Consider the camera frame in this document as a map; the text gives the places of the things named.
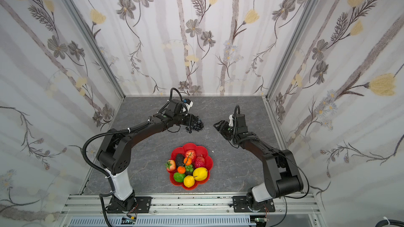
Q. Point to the yellow lemon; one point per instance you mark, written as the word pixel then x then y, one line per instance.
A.
pixel 200 174

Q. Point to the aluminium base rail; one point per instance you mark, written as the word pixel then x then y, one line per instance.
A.
pixel 86 210

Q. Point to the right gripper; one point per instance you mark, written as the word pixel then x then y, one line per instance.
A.
pixel 224 128

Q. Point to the dark mangosteen green top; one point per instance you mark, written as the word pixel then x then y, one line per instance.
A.
pixel 189 169

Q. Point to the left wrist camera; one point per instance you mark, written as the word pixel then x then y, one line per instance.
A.
pixel 188 103

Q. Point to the dark red raspberry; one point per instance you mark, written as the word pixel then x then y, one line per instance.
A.
pixel 199 162

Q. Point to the red flower-shaped bowl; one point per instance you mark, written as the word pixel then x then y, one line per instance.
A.
pixel 200 151

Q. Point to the green pepper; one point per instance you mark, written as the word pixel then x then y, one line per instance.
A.
pixel 179 177

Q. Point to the black grape bunch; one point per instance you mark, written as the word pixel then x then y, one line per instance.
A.
pixel 194 123

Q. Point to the red apple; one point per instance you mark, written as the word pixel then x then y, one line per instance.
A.
pixel 190 154

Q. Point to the red strawberry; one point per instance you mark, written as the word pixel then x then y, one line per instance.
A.
pixel 170 165

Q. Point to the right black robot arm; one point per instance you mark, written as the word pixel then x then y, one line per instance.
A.
pixel 282 177

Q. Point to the dark avocado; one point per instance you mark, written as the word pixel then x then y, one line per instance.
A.
pixel 179 160

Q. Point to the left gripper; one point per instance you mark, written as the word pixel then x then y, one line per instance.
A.
pixel 185 119

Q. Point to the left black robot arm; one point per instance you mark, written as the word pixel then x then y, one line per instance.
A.
pixel 105 198

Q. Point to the white vented cable duct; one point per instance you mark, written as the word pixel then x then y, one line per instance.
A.
pixel 183 221

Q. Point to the small yellow pear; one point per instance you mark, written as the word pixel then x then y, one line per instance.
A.
pixel 189 181

